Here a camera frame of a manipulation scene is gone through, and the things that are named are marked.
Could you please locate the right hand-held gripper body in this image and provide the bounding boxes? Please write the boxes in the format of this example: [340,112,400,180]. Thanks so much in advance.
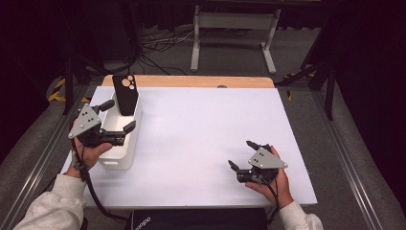
[235,145,289,186]

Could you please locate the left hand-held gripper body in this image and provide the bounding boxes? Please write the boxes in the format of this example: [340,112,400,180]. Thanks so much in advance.
[67,103,127,149]

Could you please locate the black phone case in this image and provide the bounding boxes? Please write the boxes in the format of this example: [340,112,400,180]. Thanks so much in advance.
[111,74,140,117]

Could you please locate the white plastic storage bin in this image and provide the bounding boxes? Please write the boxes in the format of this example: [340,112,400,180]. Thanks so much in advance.
[97,90,144,172]

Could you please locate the person's right hand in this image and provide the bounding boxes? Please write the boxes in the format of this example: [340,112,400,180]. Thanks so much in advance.
[244,145,295,209]

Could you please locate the person's left hand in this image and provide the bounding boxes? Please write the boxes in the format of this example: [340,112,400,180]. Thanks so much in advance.
[64,119,114,180]

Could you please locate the yellow black hazard tape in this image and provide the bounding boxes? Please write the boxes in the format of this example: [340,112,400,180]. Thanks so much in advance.
[47,78,92,104]

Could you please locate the black metal stand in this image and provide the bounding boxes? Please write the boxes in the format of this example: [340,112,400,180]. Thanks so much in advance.
[56,0,142,117]
[276,12,338,122]

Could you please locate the person's black pants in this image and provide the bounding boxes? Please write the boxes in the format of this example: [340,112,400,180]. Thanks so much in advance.
[129,208,270,230]

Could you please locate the grey metal stand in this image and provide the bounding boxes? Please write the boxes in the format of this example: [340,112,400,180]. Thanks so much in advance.
[190,4,282,76]

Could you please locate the right hand-held gripper cable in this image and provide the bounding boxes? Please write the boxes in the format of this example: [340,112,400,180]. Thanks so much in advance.
[259,175,282,225]

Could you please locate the aluminium floor rail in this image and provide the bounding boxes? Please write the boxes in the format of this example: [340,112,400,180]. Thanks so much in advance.
[0,85,90,230]
[310,90,386,230]

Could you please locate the bundle of floor cables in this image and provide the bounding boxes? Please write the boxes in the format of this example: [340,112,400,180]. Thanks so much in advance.
[138,27,196,76]

